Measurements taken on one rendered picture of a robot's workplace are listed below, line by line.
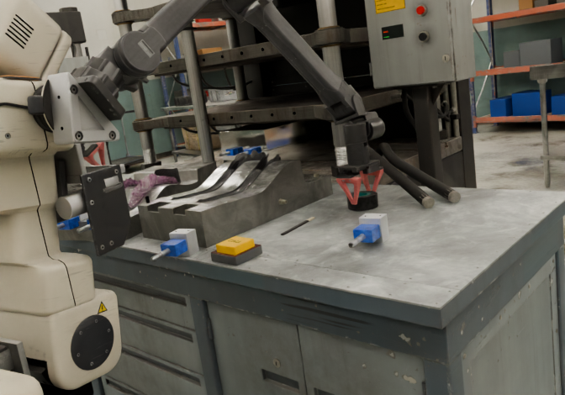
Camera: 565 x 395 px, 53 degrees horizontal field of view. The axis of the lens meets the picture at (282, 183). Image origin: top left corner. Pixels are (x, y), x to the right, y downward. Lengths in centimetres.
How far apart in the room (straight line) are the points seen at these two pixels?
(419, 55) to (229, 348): 107
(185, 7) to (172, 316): 80
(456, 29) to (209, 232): 100
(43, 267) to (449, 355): 72
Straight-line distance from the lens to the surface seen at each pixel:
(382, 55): 196
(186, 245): 130
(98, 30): 925
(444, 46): 185
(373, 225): 119
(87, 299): 116
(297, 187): 156
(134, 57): 104
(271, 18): 135
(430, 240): 120
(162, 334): 163
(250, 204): 143
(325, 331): 114
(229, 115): 238
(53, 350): 114
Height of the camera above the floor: 119
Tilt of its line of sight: 11 degrees down
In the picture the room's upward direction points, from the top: 8 degrees counter-clockwise
